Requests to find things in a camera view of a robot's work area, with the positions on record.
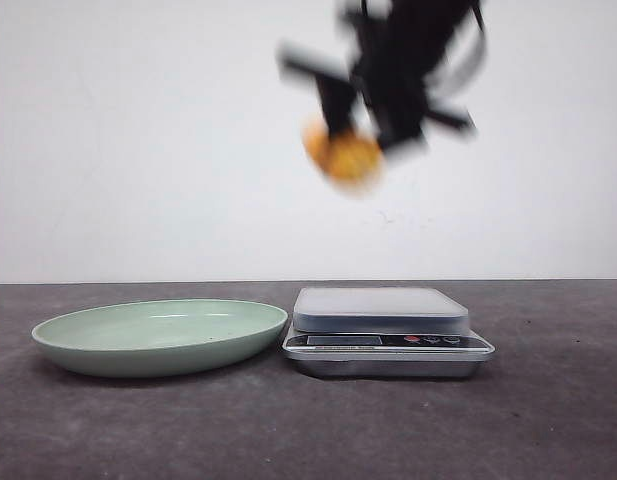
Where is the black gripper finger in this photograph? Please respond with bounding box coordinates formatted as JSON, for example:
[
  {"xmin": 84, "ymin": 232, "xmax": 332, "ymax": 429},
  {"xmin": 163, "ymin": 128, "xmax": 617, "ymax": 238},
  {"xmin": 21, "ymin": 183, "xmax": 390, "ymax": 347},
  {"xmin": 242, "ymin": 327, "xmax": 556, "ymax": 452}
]
[
  {"xmin": 315, "ymin": 74, "xmax": 357, "ymax": 138},
  {"xmin": 372, "ymin": 97, "xmax": 428, "ymax": 154}
]

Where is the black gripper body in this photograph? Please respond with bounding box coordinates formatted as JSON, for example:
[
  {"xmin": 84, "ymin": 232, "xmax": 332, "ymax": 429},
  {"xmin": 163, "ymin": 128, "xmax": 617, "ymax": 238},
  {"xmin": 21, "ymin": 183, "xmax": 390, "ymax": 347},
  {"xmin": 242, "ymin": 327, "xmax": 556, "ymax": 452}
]
[{"xmin": 279, "ymin": 1, "xmax": 483, "ymax": 131}]

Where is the yellow corn piece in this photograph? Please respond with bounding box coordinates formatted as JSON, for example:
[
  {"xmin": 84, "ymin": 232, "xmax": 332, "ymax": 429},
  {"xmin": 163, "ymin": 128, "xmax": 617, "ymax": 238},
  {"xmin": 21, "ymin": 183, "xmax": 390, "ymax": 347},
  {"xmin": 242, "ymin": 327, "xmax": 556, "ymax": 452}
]
[{"xmin": 301, "ymin": 118, "xmax": 384, "ymax": 197}]

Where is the silver digital kitchen scale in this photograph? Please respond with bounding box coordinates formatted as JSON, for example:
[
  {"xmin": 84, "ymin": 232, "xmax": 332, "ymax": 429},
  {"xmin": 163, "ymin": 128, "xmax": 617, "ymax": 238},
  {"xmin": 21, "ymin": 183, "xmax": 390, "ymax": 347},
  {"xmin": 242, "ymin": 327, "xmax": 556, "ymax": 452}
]
[{"xmin": 282, "ymin": 287, "xmax": 495, "ymax": 378}]

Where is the light green oval plate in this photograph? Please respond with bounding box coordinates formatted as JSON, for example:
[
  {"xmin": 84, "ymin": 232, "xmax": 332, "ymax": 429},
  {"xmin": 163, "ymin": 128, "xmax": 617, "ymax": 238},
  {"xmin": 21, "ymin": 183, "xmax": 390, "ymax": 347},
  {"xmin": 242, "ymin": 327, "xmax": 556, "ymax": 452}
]
[{"xmin": 31, "ymin": 298, "xmax": 288, "ymax": 378}]

